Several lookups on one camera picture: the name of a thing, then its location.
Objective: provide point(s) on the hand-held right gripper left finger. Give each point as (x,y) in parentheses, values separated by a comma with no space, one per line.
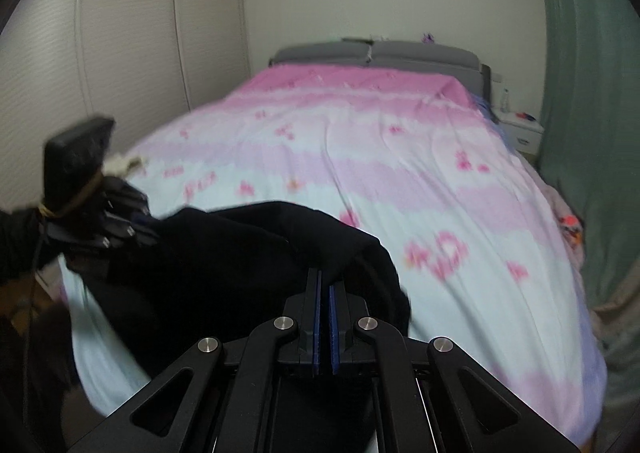
(316,333)

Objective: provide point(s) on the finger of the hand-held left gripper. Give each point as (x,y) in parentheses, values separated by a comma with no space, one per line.
(127,218)

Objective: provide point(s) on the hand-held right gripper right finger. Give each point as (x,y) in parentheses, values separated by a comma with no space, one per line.
(333,333)

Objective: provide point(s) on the black pants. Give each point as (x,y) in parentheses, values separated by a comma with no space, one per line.
(240,258)

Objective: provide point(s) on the cream cloth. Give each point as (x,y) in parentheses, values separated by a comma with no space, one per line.
(125,164)

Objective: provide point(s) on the white slatted wardrobe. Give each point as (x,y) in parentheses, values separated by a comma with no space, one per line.
(150,33)

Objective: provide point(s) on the pink white floral blanket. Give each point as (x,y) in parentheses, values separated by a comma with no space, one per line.
(400,173)

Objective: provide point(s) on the pale pink cloth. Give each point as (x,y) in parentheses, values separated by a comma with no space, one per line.
(562,205)

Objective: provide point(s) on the white nightstand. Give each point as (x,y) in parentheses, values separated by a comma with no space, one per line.
(522,130)

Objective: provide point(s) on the clear plastic bottle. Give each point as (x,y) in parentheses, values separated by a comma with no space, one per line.
(505,102)

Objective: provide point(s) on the grey bed headboard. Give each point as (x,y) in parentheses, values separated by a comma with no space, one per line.
(425,55)

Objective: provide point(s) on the purple small toy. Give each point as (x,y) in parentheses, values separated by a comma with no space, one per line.
(429,38)

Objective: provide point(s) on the green curtain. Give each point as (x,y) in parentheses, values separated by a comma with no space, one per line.
(590,108)

